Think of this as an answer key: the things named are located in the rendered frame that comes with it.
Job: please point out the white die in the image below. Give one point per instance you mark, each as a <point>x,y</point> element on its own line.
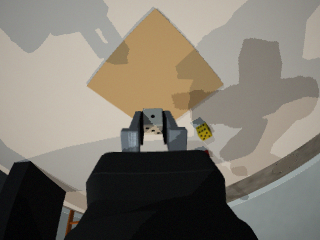
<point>152,121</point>

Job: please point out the yellow die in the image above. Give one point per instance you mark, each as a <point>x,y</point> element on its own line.
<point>204,131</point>

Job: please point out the tan square mat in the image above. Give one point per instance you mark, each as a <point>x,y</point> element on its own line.
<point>155,67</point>

